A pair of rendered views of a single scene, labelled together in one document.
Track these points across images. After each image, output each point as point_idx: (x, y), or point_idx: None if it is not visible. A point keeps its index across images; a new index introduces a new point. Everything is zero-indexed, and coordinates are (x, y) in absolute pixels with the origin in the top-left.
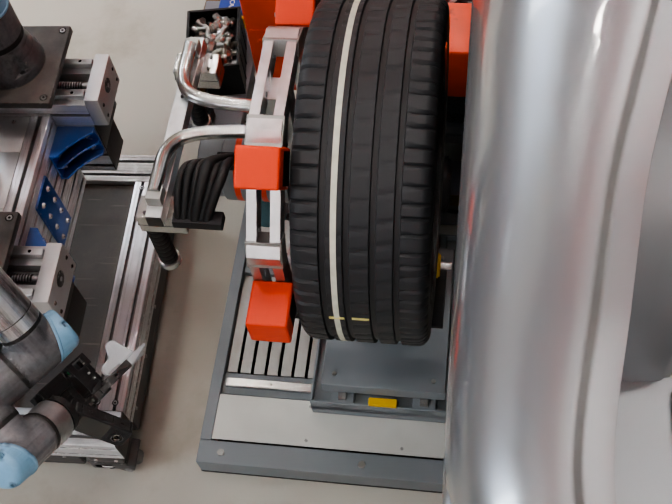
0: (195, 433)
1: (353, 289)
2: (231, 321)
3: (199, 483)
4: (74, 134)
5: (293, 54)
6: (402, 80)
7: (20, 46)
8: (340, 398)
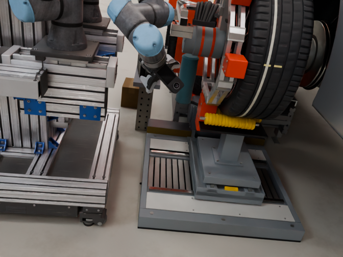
0: (131, 213)
1: (280, 44)
2: (147, 168)
3: (137, 233)
4: (106, 52)
5: None
6: None
7: (97, 6)
8: (212, 185)
